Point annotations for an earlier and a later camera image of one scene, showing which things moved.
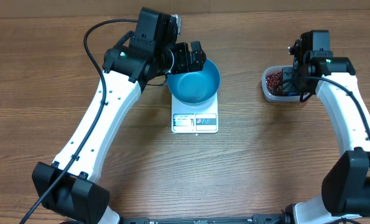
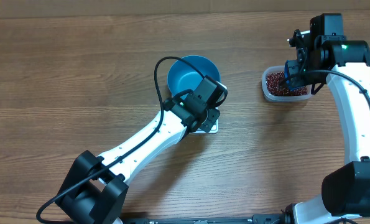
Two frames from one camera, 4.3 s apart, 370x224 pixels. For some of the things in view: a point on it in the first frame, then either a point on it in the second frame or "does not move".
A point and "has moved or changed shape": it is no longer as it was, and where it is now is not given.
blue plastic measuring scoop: [292, 93] has moved or changed shape
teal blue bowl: [196, 87] does not move
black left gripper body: [171, 70] → [210, 117]
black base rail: [255, 219] does not move
